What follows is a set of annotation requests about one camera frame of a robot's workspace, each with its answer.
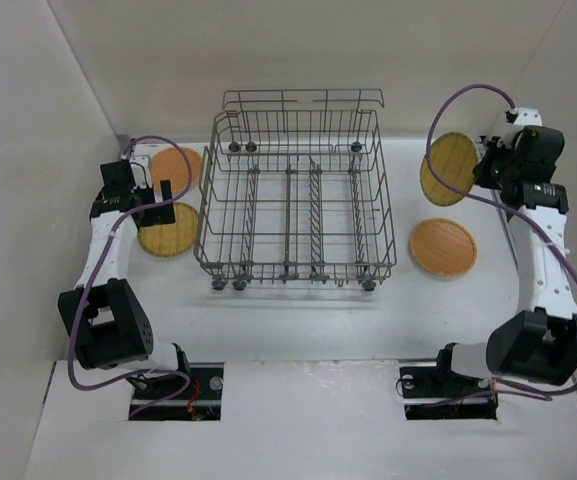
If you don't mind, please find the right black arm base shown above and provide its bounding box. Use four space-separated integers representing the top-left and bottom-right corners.
396 363 498 421

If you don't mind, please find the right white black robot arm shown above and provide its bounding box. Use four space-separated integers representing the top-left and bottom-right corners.
446 125 577 386

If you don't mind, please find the yellow woven plate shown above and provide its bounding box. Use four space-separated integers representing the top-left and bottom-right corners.
137 202 199 258
420 132 480 207

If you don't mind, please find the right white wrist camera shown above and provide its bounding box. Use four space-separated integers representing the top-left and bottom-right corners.
486 107 543 149

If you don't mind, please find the orange woven plate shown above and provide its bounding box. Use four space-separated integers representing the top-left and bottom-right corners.
151 147 202 195
408 218 478 278

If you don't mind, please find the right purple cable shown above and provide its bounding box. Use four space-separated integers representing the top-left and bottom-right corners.
425 83 577 401

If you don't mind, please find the purple cable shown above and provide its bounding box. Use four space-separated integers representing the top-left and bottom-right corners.
66 135 193 419
425 83 577 401

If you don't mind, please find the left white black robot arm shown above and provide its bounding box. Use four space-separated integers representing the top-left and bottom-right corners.
58 160 190 391

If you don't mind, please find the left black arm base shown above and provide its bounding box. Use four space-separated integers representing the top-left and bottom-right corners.
128 363 225 422

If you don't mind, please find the grey wire dish rack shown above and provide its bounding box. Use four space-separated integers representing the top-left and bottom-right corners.
194 88 397 291

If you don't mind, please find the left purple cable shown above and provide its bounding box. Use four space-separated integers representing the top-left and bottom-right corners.
66 135 193 419

